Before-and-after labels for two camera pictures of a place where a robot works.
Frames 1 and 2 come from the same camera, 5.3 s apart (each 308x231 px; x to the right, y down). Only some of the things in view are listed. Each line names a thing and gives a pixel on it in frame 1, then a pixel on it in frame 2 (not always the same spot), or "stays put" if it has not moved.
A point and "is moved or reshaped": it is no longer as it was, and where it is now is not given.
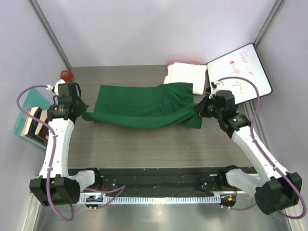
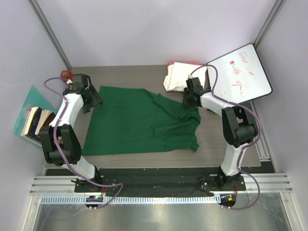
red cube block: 67,75 stays put
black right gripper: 201,108 -> 186,92
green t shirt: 139,106 is moved or reshaped
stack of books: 35,131 stays put
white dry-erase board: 245,63 stays put
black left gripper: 83,108 -> 96,100
